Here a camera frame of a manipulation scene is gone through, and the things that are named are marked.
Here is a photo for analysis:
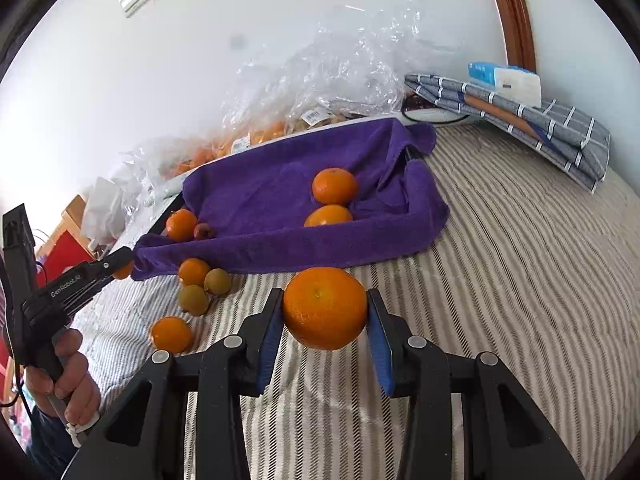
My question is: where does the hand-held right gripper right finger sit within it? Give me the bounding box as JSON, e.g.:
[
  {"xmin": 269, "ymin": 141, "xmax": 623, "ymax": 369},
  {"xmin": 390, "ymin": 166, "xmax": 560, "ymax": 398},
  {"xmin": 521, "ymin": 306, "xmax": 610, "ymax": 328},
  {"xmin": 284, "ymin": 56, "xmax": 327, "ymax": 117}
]
[{"xmin": 366, "ymin": 287, "xmax": 586, "ymax": 480}]

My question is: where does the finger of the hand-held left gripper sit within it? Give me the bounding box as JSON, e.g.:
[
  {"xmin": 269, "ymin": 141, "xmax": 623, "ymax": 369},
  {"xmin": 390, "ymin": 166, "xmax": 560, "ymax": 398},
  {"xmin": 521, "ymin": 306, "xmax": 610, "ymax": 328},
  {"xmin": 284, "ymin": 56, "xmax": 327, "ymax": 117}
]
[
  {"xmin": 62, "ymin": 246, "xmax": 135, "ymax": 291},
  {"xmin": 65, "ymin": 274, "xmax": 121, "ymax": 318}
]

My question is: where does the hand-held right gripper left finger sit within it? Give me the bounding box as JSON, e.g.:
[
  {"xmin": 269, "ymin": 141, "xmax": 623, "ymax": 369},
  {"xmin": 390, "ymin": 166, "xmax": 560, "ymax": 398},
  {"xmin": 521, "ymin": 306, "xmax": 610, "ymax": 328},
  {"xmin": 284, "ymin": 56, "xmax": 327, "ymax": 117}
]
[{"xmin": 62, "ymin": 287, "xmax": 286, "ymax": 480}]

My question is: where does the person's left forearm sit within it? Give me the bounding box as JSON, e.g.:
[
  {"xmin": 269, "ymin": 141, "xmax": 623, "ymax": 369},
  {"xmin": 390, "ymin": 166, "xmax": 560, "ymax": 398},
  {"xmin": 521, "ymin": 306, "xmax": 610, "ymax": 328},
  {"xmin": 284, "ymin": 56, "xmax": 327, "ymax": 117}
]
[{"xmin": 22, "ymin": 405, "xmax": 82, "ymax": 480}]

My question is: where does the clear bag of brown fruits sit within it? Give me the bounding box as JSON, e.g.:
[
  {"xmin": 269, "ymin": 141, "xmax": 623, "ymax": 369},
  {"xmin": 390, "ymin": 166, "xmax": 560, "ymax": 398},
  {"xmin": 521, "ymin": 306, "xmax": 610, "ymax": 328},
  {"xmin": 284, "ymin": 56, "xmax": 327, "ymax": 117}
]
[{"xmin": 285, "ymin": 99, "xmax": 353, "ymax": 133}]

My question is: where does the person's left hand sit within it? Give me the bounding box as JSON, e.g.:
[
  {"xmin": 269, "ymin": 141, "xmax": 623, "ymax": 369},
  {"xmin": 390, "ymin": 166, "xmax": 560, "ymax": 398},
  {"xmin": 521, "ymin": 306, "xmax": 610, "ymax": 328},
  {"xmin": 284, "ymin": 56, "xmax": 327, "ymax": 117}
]
[{"xmin": 24, "ymin": 329, "xmax": 102, "ymax": 423}]

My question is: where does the red gift bag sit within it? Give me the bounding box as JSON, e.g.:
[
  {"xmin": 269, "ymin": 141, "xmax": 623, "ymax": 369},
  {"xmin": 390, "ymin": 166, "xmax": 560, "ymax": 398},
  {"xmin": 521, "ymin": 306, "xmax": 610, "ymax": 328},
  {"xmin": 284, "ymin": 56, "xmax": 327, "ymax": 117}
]
[{"xmin": 36, "ymin": 229, "xmax": 97, "ymax": 273}]

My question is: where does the white plastic bag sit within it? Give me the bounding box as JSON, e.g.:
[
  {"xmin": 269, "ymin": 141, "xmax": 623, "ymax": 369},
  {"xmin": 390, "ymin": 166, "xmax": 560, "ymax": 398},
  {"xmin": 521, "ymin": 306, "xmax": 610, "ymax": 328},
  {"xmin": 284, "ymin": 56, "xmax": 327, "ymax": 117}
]
[{"xmin": 81, "ymin": 176, "xmax": 127, "ymax": 242}]

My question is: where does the brown cardboard box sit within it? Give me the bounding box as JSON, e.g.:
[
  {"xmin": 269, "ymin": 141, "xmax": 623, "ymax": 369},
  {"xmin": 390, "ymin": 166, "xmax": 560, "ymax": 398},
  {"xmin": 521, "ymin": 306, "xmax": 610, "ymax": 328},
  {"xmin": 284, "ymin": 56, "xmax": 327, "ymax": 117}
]
[{"xmin": 49, "ymin": 194, "xmax": 90, "ymax": 242}]

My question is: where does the small green-brown fruit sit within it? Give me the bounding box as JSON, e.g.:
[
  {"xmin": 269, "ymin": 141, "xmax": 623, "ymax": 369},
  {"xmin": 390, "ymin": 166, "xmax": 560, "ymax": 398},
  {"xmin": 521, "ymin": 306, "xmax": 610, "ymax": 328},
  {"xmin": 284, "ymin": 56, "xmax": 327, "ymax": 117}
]
[
  {"xmin": 178, "ymin": 284, "xmax": 211, "ymax": 317},
  {"xmin": 204, "ymin": 268, "xmax": 233, "ymax": 296}
]

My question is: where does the small crumpled clear plastic bag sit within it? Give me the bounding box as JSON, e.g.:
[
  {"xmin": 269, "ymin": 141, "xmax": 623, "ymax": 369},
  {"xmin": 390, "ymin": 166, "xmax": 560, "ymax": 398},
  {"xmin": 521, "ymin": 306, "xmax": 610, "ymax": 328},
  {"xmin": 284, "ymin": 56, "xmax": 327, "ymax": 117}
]
[{"xmin": 119, "ymin": 136, "xmax": 187, "ymax": 213}]

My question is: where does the striped grey quilt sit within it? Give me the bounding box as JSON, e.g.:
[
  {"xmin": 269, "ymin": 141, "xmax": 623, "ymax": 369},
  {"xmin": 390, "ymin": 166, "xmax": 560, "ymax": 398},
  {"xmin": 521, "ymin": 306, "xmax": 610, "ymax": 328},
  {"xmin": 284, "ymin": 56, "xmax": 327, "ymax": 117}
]
[{"xmin": 65, "ymin": 120, "xmax": 640, "ymax": 480}]

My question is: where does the purple towel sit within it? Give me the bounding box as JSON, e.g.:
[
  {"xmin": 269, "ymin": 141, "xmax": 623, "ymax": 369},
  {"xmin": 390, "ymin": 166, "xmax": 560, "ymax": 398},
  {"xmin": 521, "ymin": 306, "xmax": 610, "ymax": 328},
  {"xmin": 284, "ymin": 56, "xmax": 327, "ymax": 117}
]
[{"xmin": 131, "ymin": 117, "xmax": 450, "ymax": 281}]

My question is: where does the clear bag of oranges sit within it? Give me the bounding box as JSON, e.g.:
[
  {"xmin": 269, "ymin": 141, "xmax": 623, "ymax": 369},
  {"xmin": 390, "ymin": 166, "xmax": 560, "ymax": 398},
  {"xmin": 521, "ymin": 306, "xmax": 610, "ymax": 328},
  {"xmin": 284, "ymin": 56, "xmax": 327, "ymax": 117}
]
[{"xmin": 170, "ymin": 119, "xmax": 301, "ymax": 177}]

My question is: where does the folded blue plaid cloth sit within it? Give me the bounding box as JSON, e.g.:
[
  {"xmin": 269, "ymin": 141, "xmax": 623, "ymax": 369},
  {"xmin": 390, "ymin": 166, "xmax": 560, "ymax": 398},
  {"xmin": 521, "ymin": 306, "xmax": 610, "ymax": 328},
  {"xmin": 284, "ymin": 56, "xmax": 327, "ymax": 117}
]
[{"xmin": 404, "ymin": 74, "xmax": 612, "ymax": 195}]

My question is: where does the blue and white tissue pack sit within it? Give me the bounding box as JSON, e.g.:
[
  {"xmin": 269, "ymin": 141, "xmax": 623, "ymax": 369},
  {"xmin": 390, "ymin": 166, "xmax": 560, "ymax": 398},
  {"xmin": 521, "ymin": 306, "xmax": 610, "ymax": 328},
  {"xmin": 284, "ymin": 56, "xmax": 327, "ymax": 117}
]
[{"xmin": 468, "ymin": 61, "xmax": 544, "ymax": 109}]

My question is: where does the large crumpled clear plastic bag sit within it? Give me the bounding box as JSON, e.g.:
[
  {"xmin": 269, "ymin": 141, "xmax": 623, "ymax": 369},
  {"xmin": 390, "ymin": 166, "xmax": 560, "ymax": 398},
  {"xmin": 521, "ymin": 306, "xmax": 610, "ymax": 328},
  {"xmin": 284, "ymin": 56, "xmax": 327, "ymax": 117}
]
[{"xmin": 222, "ymin": 0, "xmax": 463, "ymax": 128}]

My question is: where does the black cable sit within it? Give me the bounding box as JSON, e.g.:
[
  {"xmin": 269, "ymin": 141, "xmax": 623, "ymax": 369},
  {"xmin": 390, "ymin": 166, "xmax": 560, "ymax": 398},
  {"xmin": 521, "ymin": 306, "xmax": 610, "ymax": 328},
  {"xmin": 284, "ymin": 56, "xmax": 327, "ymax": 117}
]
[{"xmin": 400, "ymin": 92, "xmax": 474, "ymax": 125}]

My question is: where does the brown wooden door frame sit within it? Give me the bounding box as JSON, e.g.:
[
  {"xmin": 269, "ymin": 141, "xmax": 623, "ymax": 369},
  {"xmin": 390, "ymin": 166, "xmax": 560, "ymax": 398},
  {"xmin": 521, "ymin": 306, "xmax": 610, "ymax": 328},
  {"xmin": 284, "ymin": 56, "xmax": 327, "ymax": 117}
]
[{"xmin": 482, "ymin": 0, "xmax": 539, "ymax": 74}]

